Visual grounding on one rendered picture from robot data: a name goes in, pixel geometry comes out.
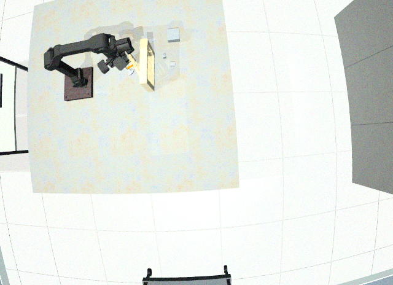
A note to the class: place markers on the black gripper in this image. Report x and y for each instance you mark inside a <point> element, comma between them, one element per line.
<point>104,66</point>

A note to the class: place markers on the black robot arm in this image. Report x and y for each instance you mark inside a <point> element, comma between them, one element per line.
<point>97,44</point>

